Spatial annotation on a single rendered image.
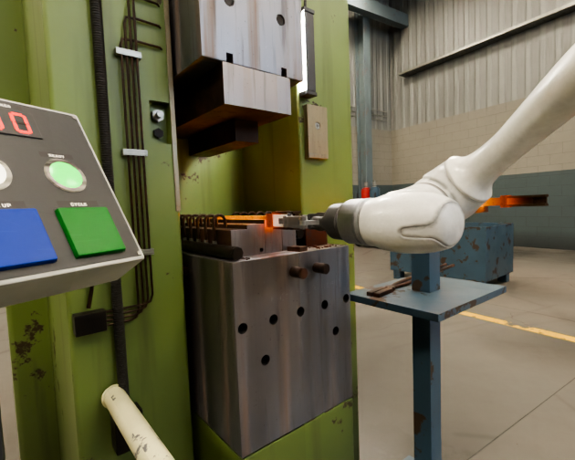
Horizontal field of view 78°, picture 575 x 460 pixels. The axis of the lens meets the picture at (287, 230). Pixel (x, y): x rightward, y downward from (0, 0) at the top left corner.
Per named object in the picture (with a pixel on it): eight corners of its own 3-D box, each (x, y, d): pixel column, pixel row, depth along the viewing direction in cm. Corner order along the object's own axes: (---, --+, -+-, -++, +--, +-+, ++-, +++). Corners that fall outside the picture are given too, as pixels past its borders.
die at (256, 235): (296, 248, 95) (295, 217, 95) (232, 257, 83) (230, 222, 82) (221, 240, 128) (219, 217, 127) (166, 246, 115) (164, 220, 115)
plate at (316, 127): (329, 159, 119) (327, 107, 118) (308, 157, 114) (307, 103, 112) (324, 159, 121) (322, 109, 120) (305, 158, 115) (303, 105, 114)
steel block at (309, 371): (352, 396, 103) (349, 245, 100) (242, 459, 79) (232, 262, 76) (247, 343, 146) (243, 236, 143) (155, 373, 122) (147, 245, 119)
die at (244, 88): (291, 115, 93) (290, 78, 92) (224, 103, 80) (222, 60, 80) (215, 141, 126) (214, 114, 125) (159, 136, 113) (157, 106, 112)
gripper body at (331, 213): (335, 242, 68) (303, 239, 75) (363, 238, 73) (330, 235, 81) (334, 203, 67) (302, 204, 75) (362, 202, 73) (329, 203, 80)
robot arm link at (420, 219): (361, 259, 64) (401, 235, 72) (445, 269, 52) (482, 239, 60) (350, 202, 62) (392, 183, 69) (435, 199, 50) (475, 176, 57)
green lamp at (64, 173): (87, 189, 52) (85, 160, 52) (49, 189, 49) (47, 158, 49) (83, 191, 54) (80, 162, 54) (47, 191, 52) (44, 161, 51)
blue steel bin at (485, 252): (513, 281, 434) (513, 223, 429) (485, 293, 384) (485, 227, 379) (422, 269, 528) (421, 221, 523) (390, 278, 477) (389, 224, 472)
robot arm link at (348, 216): (387, 244, 69) (363, 242, 74) (387, 197, 69) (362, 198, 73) (358, 248, 64) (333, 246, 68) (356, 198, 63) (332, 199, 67)
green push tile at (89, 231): (127, 248, 53) (107, 205, 54) (79, 256, 46) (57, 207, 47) (120, 254, 53) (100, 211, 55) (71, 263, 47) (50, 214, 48)
